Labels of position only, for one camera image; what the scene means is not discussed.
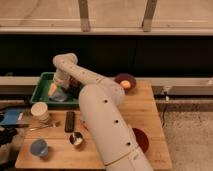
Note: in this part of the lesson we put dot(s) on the metal fork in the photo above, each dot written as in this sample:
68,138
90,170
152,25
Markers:
54,124

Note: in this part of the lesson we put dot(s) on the black remote control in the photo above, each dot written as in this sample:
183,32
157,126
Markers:
70,121

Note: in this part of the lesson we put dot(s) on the blue plastic cup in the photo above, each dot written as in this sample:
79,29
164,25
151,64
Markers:
39,148

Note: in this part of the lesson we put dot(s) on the orange carrot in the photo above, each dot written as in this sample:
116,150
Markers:
84,125

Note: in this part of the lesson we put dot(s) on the green plastic tray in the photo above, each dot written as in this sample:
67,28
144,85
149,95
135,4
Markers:
40,94

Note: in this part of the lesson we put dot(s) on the small metal cup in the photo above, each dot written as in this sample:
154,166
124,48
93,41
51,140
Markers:
76,139

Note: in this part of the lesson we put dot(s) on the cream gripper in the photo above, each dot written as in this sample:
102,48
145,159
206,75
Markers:
52,90

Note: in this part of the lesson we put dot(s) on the blue box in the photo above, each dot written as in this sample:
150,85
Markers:
15,117

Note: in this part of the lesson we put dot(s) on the grey blue cloth in tray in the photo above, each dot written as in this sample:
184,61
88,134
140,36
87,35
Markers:
59,97

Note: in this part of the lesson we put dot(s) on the dark purple bowl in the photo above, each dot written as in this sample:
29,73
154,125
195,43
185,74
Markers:
128,77

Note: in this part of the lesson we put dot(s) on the red bowl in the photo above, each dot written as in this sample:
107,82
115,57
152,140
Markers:
141,139

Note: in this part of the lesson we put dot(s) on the orange ball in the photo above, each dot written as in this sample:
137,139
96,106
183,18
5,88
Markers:
125,84

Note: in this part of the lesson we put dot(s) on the dark dish brush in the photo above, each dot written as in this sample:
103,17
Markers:
74,88

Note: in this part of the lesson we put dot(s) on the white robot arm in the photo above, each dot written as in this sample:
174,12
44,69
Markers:
98,102

